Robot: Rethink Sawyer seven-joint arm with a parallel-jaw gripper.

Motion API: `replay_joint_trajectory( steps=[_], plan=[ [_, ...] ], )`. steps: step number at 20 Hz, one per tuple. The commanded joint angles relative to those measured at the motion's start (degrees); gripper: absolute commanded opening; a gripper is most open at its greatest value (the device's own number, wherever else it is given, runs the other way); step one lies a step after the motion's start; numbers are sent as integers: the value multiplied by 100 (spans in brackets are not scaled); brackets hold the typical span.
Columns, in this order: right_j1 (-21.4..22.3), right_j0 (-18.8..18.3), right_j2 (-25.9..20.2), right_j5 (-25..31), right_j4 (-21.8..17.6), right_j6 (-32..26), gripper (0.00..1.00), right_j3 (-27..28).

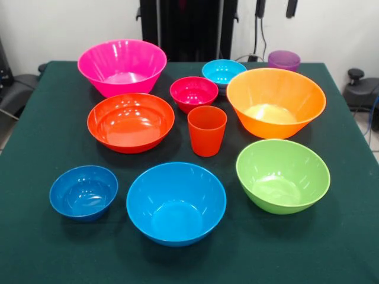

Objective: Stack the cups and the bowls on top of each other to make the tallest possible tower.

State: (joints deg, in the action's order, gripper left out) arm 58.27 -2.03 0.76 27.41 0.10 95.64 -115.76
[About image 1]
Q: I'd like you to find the large orange bowl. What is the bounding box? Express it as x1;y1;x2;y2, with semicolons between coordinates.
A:
226;67;327;140

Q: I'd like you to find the large pink bowl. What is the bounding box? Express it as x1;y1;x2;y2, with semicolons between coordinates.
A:
77;39;168;99

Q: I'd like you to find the red-orange plastic cup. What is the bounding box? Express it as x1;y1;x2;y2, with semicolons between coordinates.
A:
187;105;228;157

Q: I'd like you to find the dark green table cloth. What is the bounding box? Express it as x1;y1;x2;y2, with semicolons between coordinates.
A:
0;60;379;284

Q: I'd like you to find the wide red-orange bowl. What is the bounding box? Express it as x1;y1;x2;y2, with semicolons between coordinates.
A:
86;92;175;154

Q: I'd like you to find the black wall cable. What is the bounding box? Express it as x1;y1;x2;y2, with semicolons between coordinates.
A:
254;0;269;62

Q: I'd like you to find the medium light blue bowl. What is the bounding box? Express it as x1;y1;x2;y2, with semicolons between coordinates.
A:
126;162;227;248

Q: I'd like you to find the small light blue bowl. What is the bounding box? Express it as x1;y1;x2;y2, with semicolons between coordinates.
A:
201;59;248;87

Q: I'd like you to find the green bowl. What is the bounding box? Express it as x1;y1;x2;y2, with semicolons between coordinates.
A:
236;138;331;215

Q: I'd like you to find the purple translucent cup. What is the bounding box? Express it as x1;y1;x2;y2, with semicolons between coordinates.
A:
268;50;301;73

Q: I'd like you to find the black chair base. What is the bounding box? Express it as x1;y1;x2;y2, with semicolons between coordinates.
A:
342;68;379;133
0;37;48;119

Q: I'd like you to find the small dark blue bowl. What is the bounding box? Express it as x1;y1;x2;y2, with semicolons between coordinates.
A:
49;164;119;223

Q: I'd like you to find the small crimson bowl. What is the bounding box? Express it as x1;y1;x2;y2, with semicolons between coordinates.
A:
169;76;219;115

